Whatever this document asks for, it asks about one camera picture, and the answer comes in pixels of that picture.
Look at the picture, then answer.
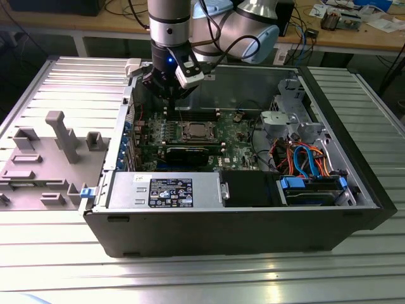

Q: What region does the silver metal drive cage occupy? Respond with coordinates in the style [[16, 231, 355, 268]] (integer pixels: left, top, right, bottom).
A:
[[259, 77, 330, 142]]

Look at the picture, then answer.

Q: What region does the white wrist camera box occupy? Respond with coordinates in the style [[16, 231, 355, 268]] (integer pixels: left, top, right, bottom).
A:
[[173, 47, 206, 91]]

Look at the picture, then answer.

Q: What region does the black and grey PC case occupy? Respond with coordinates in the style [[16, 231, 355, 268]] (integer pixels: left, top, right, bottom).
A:
[[82, 58, 398, 259]]

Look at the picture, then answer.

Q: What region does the black camera cable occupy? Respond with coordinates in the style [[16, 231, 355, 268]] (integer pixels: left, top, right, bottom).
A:
[[197, 0, 270, 79]]

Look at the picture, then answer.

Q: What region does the blue flat data wire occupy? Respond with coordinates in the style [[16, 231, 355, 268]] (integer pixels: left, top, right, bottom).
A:
[[293, 144, 321, 178]]

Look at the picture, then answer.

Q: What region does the black RAM slot bank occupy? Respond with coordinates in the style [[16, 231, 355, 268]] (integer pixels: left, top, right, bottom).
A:
[[166, 140, 224, 148], [165, 108, 223, 122]]

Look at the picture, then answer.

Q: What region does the black flat device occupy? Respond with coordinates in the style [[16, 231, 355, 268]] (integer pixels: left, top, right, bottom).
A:
[[6, 0, 103, 17]]

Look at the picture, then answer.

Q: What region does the grey parts rack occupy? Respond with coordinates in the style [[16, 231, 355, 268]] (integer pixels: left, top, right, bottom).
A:
[[0, 110, 111, 212]]

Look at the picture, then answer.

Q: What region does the black graphics card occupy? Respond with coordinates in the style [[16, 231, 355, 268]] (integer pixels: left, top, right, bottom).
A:
[[164, 145, 210, 168]]

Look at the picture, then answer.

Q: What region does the wooden desk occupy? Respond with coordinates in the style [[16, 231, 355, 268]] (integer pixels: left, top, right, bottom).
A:
[[0, 0, 405, 53]]

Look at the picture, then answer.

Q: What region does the grey case latch handle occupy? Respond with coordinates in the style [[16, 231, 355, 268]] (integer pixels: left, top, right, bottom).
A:
[[125, 58, 142, 77]]

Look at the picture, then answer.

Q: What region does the grey electronics part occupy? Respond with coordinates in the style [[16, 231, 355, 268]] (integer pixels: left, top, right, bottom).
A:
[[340, 11, 363, 32]]

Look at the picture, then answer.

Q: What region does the metal CPU cooler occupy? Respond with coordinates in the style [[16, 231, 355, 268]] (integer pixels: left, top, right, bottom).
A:
[[320, 8, 342, 32]]

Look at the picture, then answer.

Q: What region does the green motherboard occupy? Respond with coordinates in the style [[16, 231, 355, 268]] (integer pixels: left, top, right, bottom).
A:
[[132, 109, 265, 174]]

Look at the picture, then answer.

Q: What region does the black upright box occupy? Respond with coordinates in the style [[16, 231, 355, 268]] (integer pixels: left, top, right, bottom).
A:
[[277, 0, 296, 37]]

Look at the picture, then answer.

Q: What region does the orange wire bundle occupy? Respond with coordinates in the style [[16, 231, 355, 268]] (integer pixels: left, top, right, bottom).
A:
[[271, 141, 338, 177]]

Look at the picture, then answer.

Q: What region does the hard disk in blue carrier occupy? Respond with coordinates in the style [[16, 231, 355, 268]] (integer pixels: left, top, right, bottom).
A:
[[277, 176, 348, 207]]

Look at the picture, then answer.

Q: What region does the grey power supply unit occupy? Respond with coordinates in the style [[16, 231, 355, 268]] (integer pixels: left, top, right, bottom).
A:
[[106, 172, 223, 210]]

